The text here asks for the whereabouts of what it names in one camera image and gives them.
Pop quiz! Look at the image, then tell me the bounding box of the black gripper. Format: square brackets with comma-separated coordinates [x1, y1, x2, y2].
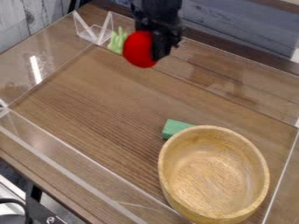
[132, 8, 182, 61]

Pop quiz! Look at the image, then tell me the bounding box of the red plush strawberry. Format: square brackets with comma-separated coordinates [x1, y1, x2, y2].
[106, 27, 156, 68]

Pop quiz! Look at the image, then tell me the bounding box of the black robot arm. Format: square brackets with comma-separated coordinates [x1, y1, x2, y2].
[129, 0, 182, 61]

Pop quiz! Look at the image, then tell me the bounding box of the clear acrylic tray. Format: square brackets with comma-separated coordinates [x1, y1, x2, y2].
[0, 6, 299, 224]

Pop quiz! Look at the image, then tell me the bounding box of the green foam block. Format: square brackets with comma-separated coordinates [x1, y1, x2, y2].
[161, 119, 192, 139]

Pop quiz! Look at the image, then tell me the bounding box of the wooden bowl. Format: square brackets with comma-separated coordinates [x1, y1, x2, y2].
[157, 125, 269, 224]

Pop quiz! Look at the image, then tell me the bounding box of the clear acrylic corner bracket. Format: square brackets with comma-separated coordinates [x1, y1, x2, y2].
[72, 11, 113, 46]

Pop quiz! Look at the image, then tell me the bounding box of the black table frame bracket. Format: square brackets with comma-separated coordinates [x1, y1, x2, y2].
[25, 182, 66, 224]

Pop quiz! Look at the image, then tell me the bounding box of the black cable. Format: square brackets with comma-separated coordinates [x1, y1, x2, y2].
[0, 197, 28, 217]

